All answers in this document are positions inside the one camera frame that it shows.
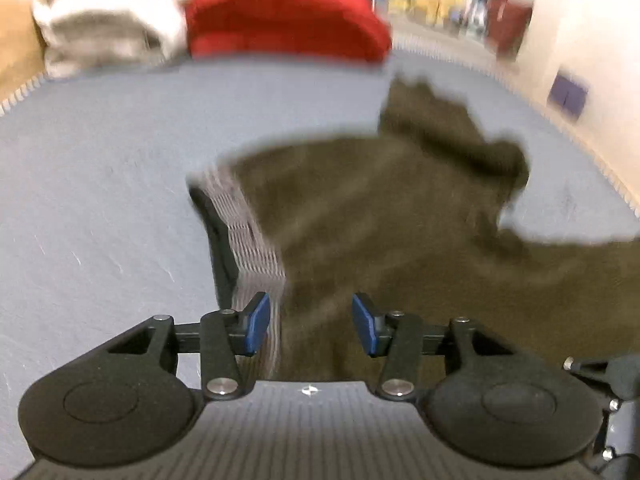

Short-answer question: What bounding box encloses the grey quilted mattress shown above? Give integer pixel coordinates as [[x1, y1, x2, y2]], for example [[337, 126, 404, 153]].
[[1, 51, 639, 479]]

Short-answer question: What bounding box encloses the red folded comforter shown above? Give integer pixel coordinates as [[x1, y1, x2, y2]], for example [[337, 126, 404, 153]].
[[186, 0, 392, 64]]

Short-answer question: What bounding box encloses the dark red cushion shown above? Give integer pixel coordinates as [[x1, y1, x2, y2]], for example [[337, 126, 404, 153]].
[[487, 0, 533, 58]]

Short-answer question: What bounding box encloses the yellow plush toy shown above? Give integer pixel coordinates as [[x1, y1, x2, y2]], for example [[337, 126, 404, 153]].
[[387, 0, 473, 27]]

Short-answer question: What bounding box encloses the white folded blanket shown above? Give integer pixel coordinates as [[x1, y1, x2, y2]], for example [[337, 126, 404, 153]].
[[32, 0, 188, 79]]

